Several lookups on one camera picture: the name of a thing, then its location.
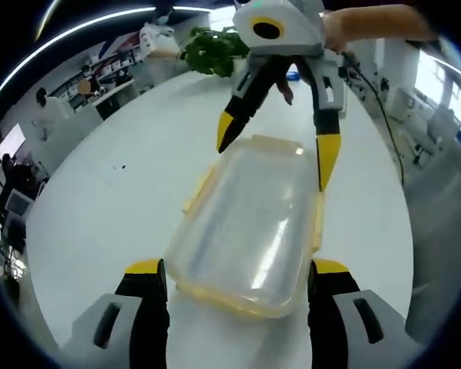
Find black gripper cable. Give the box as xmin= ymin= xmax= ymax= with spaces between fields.
xmin=340 ymin=52 xmax=407 ymax=184

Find white wall screen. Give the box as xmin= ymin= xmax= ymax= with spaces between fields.
xmin=0 ymin=122 xmax=26 ymax=159

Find potted green plant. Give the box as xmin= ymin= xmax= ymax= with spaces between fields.
xmin=183 ymin=25 xmax=251 ymax=78

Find short ceiling light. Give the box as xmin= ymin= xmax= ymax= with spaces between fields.
xmin=33 ymin=0 xmax=63 ymax=40

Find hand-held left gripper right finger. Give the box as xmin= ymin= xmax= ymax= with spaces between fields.
xmin=308 ymin=258 xmax=407 ymax=369

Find long ceiling light strip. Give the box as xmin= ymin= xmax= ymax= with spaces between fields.
xmin=0 ymin=5 xmax=236 ymax=101

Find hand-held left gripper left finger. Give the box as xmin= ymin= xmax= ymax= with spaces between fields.
xmin=58 ymin=258 xmax=171 ymax=369

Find clear plastic box yellow buckles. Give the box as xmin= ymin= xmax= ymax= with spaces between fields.
xmin=164 ymin=134 xmax=327 ymax=321

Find person's right hand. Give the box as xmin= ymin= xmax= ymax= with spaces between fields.
xmin=274 ymin=9 xmax=350 ymax=106

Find white office chair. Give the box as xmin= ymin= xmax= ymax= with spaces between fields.
xmin=5 ymin=191 xmax=36 ymax=217

